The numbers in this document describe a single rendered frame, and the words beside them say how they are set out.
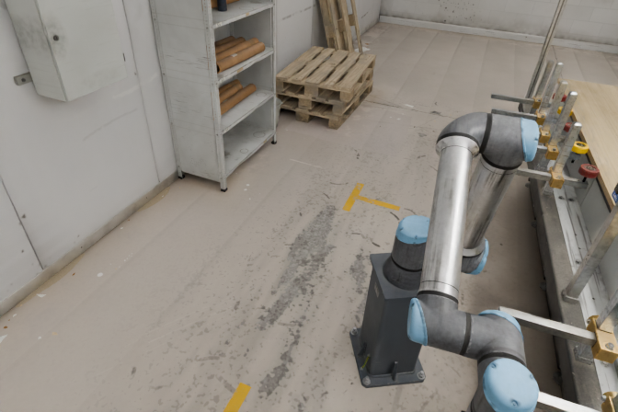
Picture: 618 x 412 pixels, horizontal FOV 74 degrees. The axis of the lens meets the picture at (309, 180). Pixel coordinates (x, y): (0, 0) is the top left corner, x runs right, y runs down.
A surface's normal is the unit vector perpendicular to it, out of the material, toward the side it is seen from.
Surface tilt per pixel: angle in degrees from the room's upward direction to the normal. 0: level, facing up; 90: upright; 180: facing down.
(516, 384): 5
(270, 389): 0
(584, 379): 0
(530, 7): 90
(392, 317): 90
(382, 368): 90
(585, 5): 90
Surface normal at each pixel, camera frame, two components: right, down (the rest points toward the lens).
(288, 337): 0.04, -0.83
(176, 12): -0.39, 0.51
